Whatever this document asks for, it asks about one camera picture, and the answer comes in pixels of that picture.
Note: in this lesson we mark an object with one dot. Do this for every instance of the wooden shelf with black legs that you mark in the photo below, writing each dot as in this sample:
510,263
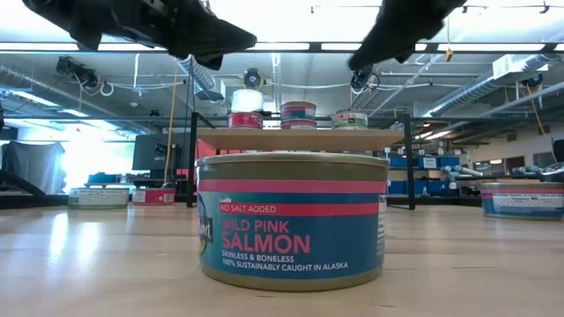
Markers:
308,140

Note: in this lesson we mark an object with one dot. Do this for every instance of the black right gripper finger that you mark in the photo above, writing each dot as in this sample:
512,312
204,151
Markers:
388,44

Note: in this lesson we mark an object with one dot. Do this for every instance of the large silver ceiling duct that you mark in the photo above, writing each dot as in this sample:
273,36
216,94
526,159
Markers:
476,88

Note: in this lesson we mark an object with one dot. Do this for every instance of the small yellow hanging pendant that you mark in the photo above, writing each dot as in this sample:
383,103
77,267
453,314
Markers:
448,55

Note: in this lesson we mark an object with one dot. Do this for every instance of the narrow silver spiral duct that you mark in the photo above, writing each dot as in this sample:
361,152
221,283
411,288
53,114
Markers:
198,77

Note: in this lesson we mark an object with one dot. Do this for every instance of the black monitor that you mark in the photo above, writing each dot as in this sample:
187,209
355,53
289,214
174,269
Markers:
152,154

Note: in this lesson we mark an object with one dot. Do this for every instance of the black round object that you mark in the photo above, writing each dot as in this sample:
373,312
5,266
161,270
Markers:
553,172

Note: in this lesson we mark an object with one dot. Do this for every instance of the black blue ceiling device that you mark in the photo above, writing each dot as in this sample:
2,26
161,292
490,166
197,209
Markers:
534,80

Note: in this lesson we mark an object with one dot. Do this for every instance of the white ceiling light fixture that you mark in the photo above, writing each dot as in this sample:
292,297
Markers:
520,66

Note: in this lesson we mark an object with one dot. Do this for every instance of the small black ceiling box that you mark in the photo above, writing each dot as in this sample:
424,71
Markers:
154,113

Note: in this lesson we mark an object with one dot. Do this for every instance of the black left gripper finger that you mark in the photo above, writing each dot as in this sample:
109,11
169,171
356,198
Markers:
216,35
210,61

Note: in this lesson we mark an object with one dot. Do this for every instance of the grey blue background robot arm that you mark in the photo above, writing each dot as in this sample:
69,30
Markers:
524,171
460,171

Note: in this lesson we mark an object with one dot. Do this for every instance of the black aluminium rig frame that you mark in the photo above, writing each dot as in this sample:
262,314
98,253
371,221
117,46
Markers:
506,47

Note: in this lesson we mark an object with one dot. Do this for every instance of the grey draped cloth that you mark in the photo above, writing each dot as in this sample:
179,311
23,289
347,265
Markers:
31,163

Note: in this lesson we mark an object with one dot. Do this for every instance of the blue low background object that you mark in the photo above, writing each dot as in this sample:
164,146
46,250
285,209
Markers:
106,178

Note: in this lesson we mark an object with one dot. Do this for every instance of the blue Wild Planet salmon can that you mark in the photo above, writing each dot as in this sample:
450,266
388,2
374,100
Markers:
291,238
298,110
298,124
524,202

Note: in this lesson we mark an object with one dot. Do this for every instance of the rack with blue bins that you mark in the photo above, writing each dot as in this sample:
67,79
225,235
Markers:
427,176

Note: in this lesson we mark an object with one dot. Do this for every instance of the black round ceiling device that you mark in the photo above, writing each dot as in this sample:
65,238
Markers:
253,79

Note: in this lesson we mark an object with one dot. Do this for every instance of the red labelled seafood can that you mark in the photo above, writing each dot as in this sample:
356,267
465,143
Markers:
245,125
245,116
154,196

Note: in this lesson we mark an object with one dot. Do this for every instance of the black ceiling-mounted camera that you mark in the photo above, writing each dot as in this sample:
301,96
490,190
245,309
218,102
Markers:
361,78

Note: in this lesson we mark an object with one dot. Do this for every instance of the white cylindrical ceiling lamp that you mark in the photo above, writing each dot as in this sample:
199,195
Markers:
247,100

